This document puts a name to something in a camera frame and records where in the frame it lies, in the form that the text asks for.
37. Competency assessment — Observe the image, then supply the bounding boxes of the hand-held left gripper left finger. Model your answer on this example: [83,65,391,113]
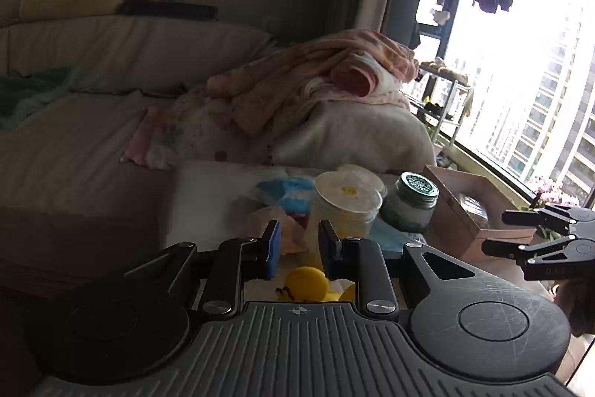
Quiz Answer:
[123,219,282,316]

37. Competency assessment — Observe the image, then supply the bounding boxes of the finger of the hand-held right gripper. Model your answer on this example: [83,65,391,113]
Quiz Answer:
[482,236,595,263]
[502,202,595,236]

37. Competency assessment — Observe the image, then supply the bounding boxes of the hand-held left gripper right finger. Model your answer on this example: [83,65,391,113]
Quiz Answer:
[318,219,482,316]

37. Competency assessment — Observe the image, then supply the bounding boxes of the blue soft packet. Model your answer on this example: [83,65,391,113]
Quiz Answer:
[255,176,317,214]

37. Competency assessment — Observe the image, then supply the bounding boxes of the pale plastic packet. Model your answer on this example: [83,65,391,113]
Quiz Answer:
[246,204,311,256]

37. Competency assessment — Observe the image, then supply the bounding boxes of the pink flowers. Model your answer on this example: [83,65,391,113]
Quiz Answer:
[530,176,565,212]

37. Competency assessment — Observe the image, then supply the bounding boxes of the yellow round toy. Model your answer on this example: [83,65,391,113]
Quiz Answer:
[279,266,356,302]

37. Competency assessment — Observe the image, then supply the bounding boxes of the clear container with yellow mark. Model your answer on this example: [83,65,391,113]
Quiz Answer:
[309,171,383,240]

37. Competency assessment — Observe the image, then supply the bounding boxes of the blue face mask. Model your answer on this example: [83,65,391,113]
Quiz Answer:
[372,222,426,258]

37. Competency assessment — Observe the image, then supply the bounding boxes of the round white lid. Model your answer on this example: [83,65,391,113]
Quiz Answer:
[337,163,387,195]

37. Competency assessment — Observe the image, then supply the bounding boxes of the glass jar with green lid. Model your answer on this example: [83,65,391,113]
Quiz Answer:
[381,171,440,235]

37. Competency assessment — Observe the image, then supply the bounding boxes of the pink cardboard box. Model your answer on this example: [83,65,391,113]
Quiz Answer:
[423,164,537,256]

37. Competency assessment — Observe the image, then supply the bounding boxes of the white cushion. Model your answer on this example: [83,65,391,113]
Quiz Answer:
[272,99,438,175]

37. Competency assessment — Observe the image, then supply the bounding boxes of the pink dotted cloth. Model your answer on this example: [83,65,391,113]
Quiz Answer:
[121,85,280,170]

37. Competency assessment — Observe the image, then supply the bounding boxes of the metal rack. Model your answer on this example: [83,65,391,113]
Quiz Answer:
[409,60,475,140]

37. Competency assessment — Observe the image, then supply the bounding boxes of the pink printed blanket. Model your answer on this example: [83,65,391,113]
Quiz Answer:
[205,29,419,137]

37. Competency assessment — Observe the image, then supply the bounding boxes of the beige sofa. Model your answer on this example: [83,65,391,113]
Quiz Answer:
[0,13,438,286]

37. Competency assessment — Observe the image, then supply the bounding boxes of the dark blue book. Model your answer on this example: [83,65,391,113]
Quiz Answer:
[116,1,219,20]

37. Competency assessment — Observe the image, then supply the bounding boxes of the teal cloth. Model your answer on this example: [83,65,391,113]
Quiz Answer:
[0,67,82,130]

